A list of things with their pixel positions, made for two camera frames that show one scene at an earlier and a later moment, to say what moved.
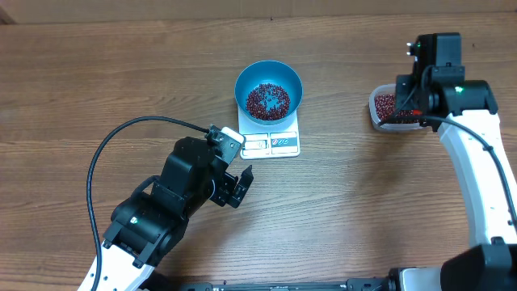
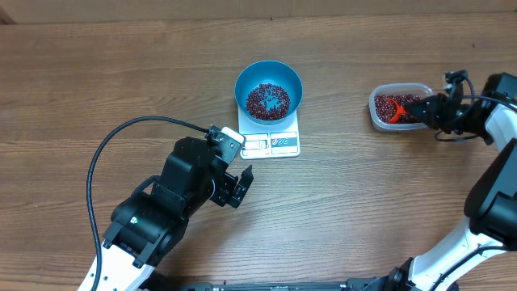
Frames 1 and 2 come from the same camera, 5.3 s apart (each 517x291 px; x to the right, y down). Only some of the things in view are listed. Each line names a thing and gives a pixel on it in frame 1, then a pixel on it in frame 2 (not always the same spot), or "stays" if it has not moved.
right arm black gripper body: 412,103 to 458,118
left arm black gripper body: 223,188 stays
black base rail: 359,284 stays
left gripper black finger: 242,187 stays
